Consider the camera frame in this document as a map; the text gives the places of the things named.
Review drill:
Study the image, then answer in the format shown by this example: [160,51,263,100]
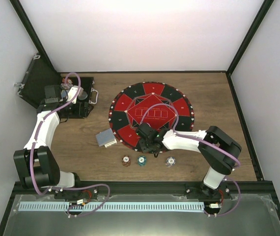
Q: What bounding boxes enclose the blue green chip stack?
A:
[137,155,146,166]

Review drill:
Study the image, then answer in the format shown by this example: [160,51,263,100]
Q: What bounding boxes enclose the orange black chip stack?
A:
[121,155,131,167]

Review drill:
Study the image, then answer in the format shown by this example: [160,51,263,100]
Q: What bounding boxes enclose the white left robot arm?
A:
[13,85,83,199]

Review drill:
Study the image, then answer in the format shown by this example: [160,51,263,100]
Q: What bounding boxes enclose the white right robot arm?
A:
[136,123,242,198]

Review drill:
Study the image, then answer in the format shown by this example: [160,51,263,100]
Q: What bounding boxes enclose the purple white chip stack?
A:
[165,156,176,167]

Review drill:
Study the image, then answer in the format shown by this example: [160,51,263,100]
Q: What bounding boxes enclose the chips inside case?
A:
[60,78,73,90]

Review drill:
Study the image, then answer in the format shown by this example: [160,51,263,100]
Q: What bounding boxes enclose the black poker chip case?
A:
[15,54,97,120]

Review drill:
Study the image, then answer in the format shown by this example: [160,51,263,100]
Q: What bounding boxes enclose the round red black poker mat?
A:
[109,82,195,152]

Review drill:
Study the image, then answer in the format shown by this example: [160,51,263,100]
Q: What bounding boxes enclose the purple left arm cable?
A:
[30,72,111,218]

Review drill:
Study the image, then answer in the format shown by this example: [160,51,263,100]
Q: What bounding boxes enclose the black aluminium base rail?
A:
[11,181,277,201]

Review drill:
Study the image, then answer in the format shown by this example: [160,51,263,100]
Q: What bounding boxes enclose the light blue slotted cable duct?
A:
[18,202,204,213]

